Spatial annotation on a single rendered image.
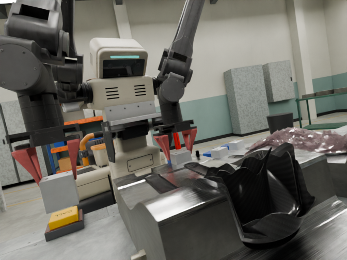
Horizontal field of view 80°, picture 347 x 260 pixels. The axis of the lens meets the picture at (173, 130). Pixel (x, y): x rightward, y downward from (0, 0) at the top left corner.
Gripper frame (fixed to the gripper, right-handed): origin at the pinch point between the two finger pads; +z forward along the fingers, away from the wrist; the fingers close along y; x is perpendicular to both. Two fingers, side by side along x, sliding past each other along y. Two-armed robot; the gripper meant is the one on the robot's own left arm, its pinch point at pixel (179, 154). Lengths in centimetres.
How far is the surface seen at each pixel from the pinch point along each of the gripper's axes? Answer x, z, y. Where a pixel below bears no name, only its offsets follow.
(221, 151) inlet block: 2.9, 3.4, 16.7
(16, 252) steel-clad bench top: 0.2, 11.1, -41.2
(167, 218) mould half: -35.5, -1.5, -18.2
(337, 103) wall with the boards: 376, 53, 795
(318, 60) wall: 392, -107, 751
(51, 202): -14.7, -0.9, -30.4
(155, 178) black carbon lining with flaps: -6.9, 2.6, -10.2
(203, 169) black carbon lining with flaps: -10.6, 3.0, 0.8
